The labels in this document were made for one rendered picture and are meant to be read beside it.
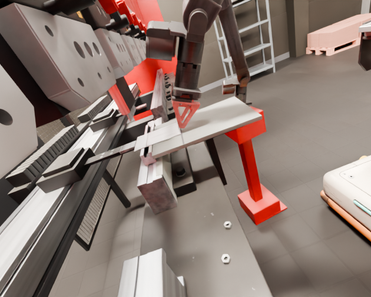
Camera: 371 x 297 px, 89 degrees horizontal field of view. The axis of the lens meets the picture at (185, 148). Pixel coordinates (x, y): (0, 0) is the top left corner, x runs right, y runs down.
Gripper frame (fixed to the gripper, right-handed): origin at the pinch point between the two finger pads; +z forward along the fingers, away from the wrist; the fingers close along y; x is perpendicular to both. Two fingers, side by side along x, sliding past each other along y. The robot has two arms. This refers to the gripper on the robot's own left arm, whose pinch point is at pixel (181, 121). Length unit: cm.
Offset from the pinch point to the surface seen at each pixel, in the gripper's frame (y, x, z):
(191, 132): 5.7, 2.1, 0.5
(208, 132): 8.9, 5.4, -1.2
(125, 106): 6.4, -13.5, -4.5
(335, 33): -315, 295, -76
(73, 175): 7.0, -26.2, 14.6
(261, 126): -36, 45, 12
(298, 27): -385, 264, -86
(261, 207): -36, 64, 67
